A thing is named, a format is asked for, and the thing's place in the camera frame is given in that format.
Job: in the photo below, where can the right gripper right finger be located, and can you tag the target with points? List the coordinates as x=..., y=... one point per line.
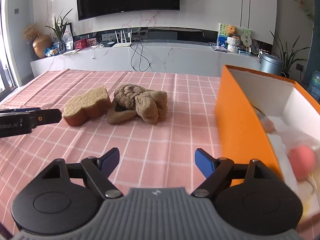
x=216, y=173

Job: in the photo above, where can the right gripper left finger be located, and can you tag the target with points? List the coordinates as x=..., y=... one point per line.
x=97, y=172

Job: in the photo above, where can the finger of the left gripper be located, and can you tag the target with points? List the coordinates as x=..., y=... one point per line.
x=17, y=110
x=45, y=117

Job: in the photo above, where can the brown loofah sponge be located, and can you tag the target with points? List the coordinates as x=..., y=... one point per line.
x=90, y=105

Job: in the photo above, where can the brown plush towel toy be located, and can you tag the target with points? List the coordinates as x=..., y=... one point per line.
x=133, y=100

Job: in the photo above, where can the pink makeup sponge egg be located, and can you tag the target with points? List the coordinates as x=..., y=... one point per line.
x=302, y=160

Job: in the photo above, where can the white drawstring cloth bag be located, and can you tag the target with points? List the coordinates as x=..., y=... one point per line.
x=283, y=138

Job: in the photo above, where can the orange white storage box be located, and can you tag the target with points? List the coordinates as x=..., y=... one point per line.
x=245, y=99

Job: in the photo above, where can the pink checkered tablecloth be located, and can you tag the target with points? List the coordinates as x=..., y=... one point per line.
x=212, y=113

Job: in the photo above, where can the golden round vase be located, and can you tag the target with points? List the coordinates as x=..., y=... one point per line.
x=40, y=44

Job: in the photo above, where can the red gift box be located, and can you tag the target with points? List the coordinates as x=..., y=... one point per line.
x=80, y=44

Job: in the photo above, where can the green plant in glass vase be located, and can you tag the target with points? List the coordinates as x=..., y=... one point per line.
x=59, y=28

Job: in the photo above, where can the white wifi router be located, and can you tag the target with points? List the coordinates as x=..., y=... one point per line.
x=123, y=39

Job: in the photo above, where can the blue-grey metal trash bin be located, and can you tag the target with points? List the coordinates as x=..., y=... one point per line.
x=271, y=64

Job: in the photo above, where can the white marble tv cabinet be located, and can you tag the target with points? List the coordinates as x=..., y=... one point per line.
x=178, y=58

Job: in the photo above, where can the blue water jug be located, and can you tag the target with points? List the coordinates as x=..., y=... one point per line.
x=314, y=85

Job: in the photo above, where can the floor potted green plant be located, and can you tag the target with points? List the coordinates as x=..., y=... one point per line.
x=286, y=55

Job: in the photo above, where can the brown teddy bear on cabinet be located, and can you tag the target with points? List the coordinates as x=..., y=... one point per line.
x=231, y=30

